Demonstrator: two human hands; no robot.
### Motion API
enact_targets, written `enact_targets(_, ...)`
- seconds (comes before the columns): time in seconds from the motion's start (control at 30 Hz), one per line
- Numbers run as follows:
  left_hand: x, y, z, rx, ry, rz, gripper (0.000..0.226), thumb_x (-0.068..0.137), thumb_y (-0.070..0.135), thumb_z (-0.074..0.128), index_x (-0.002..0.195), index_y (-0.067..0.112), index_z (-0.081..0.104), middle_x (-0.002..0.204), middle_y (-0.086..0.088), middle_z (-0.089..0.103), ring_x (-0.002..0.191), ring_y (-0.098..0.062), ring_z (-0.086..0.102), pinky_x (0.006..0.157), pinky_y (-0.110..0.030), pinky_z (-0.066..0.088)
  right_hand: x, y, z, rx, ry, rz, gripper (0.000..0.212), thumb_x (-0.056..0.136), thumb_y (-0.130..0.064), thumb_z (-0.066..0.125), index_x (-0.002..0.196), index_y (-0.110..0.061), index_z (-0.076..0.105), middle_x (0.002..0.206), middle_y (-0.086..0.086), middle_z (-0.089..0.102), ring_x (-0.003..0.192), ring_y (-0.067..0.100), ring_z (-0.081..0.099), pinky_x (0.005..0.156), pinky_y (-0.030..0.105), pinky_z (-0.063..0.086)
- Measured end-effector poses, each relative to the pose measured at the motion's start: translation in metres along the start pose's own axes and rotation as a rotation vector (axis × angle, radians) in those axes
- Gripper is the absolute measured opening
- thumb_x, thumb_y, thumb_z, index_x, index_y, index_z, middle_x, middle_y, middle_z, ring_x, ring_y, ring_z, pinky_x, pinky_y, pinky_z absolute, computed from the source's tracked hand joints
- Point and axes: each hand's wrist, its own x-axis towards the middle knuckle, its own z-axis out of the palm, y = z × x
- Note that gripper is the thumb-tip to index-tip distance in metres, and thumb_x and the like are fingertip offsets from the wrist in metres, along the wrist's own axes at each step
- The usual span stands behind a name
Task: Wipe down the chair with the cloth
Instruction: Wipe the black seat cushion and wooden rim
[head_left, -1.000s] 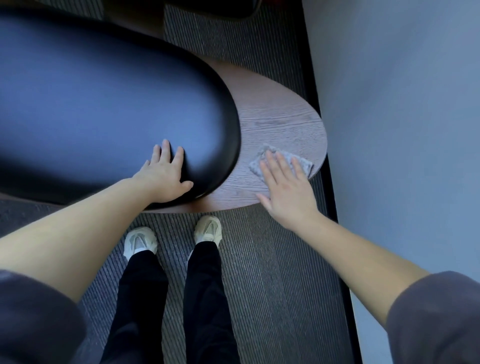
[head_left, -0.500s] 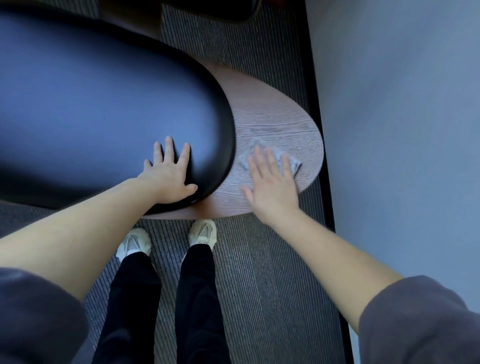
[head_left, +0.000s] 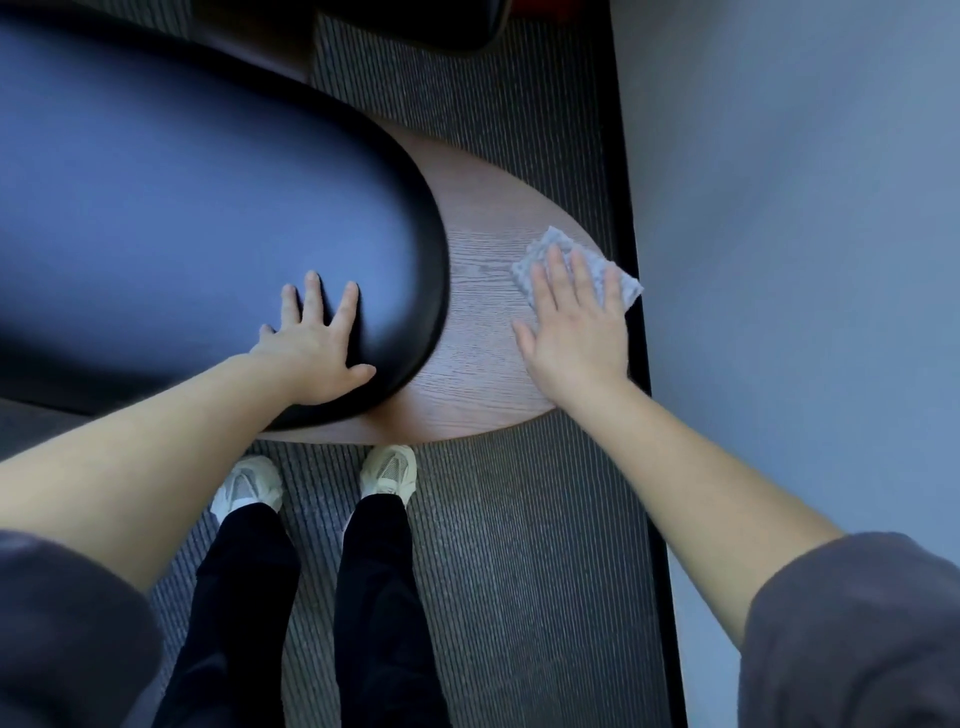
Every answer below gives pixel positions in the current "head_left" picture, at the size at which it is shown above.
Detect person's left hand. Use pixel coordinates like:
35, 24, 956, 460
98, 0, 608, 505
247, 271, 377, 407

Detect person's right hand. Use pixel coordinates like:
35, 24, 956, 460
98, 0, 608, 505
512, 244, 631, 411

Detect light blue cleaning cloth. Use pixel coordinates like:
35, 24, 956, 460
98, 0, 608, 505
512, 226, 644, 313

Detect wooden chair with black cushion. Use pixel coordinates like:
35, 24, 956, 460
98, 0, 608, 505
0, 0, 607, 446

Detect person's left forearm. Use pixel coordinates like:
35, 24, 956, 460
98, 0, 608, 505
0, 352, 309, 594

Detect person's right forearm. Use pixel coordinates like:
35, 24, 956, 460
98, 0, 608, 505
573, 374, 845, 650

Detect white right sneaker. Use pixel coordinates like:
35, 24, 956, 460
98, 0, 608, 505
358, 444, 419, 511

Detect white sneaker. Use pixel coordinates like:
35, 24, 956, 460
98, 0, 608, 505
209, 455, 285, 526
358, 444, 419, 511

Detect white left sneaker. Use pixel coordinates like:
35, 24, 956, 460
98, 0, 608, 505
209, 455, 285, 526

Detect black trousers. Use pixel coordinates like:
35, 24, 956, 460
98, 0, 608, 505
153, 494, 451, 728

